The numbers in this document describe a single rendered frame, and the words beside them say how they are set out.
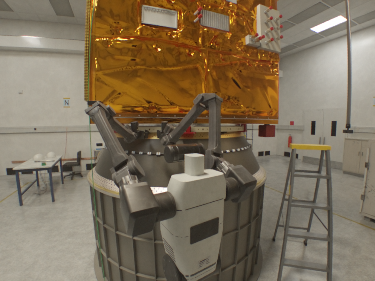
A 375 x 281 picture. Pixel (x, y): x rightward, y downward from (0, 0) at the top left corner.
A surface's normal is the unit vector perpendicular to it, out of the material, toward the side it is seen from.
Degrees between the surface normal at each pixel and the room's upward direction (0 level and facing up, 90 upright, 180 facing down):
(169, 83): 87
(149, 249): 90
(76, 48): 90
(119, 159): 66
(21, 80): 90
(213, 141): 70
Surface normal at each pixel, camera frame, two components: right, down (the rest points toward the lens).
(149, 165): -0.18, -0.39
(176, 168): 0.04, -0.39
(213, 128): -0.67, -0.23
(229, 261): 0.47, 0.08
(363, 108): -0.93, 0.04
